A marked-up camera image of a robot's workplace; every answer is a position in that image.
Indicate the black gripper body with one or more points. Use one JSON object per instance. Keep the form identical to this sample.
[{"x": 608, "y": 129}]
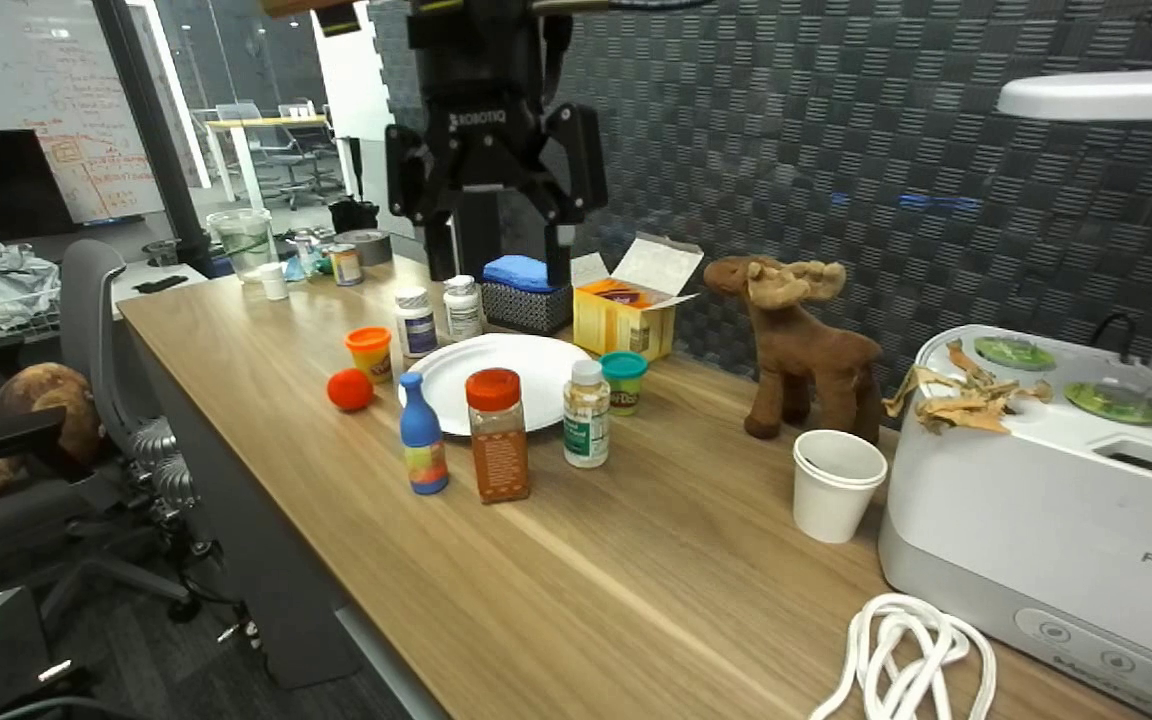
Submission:
[{"x": 490, "y": 82}]

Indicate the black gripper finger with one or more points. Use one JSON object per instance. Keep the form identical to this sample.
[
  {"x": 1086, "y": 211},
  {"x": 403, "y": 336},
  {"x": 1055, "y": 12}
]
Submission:
[
  {"x": 443, "y": 241},
  {"x": 581, "y": 161}
]

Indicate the white pill bottle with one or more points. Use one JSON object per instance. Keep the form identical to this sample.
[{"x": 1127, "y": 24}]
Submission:
[{"x": 461, "y": 309}]

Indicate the white bottle blue label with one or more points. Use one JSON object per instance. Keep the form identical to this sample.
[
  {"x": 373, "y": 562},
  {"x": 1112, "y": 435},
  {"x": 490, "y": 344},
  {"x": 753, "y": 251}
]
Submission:
[{"x": 413, "y": 325}]

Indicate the orange lid yellow tub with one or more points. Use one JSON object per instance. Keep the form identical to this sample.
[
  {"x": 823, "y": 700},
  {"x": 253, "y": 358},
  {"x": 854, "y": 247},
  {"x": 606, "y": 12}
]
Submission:
[{"x": 368, "y": 350}]

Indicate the teal lid small tub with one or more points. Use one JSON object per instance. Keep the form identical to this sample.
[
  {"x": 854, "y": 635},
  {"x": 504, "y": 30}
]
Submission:
[{"x": 625, "y": 366}]

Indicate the white bottle green label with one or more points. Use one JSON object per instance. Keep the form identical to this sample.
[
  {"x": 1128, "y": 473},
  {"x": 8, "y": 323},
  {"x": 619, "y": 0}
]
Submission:
[{"x": 586, "y": 426}]

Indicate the blue sponge cloth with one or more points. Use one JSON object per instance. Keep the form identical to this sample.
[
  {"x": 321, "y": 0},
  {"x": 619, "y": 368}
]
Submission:
[{"x": 519, "y": 272}]

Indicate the small black device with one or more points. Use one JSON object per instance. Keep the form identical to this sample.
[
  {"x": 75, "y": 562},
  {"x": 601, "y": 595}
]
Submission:
[{"x": 354, "y": 213}]

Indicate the small labelled jar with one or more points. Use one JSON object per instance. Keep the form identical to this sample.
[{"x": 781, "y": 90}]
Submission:
[{"x": 344, "y": 265}]

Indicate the grey woven basket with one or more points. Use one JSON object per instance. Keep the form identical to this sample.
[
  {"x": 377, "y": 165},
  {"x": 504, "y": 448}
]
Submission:
[{"x": 521, "y": 309}]

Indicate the white paper plate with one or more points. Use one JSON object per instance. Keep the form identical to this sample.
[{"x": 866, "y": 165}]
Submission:
[{"x": 511, "y": 375}]

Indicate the open yellow cardboard box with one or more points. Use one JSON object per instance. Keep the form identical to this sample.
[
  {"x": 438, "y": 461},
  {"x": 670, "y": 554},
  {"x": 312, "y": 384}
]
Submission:
[{"x": 622, "y": 325}]

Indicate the small white cup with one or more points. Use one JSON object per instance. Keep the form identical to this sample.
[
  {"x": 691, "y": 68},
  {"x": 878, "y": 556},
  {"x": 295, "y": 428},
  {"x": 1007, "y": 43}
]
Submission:
[{"x": 275, "y": 280}]

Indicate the orange red ball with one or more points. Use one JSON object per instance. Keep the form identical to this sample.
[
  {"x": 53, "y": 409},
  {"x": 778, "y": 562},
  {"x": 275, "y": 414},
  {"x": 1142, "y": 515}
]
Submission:
[{"x": 349, "y": 390}]

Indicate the clear plastic container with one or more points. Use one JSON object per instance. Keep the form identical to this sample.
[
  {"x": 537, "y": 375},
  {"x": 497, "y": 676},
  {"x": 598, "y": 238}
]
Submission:
[{"x": 242, "y": 241}]

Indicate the blue bottle colourful label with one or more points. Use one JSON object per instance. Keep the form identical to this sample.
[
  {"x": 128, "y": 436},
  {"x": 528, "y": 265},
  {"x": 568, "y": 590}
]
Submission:
[{"x": 422, "y": 443}]

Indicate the orange lid spice jar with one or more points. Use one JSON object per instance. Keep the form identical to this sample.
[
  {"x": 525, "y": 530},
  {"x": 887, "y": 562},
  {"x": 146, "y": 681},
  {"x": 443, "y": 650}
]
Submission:
[{"x": 497, "y": 454}]

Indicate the brown plush moose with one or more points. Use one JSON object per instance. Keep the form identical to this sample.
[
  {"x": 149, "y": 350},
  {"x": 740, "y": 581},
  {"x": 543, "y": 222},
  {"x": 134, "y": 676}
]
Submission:
[{"x": 800, "y": 362}]

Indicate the black pillar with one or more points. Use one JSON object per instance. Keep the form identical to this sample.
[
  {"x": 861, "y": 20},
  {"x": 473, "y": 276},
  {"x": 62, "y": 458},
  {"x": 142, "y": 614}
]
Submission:
[{"x": 149, "y": 122}]

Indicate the grey office chair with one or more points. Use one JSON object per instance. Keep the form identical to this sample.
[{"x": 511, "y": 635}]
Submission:
[{"x": 99, "y": 333}]

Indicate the white paper cup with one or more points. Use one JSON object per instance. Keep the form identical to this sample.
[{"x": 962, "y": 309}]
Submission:
[{"x": 839, "y": 494}]

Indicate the brown plush toy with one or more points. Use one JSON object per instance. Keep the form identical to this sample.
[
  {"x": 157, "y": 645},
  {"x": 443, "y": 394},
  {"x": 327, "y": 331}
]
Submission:
[{"x": 51, "y": 394}]

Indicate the whiteboard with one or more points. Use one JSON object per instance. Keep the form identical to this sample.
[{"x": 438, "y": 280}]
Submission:
[{"x": 28, "y": 65}]

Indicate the dried brown leaves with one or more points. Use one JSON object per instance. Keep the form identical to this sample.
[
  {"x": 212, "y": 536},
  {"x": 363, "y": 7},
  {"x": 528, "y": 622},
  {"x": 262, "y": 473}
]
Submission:
[{"x": 962, "y": 403}]

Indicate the white desk lamp head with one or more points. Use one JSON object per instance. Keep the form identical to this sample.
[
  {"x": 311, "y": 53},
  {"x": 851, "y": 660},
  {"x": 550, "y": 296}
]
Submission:
[{"x": 1111, "y": 98}]

